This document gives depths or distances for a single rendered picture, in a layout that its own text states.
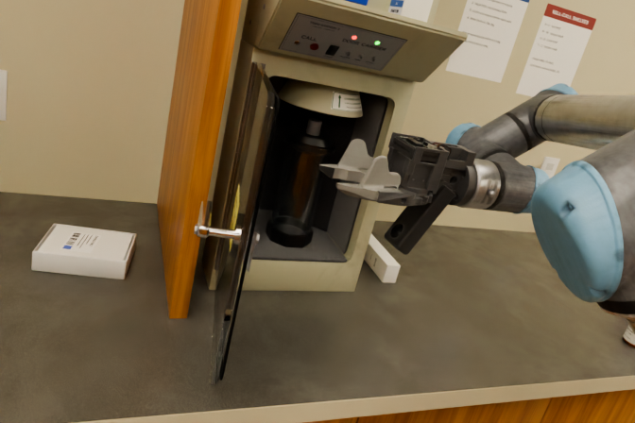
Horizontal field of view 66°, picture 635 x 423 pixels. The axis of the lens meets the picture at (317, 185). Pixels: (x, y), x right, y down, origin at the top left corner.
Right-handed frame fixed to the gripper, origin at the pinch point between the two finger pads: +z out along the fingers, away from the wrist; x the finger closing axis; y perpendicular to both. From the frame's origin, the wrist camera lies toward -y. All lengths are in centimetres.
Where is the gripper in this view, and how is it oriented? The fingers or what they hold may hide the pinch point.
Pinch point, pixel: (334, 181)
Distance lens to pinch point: 65.5
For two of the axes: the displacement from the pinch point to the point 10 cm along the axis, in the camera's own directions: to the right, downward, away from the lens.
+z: -9.2, -1.0, -3.9
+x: 3.3, 3.7, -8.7
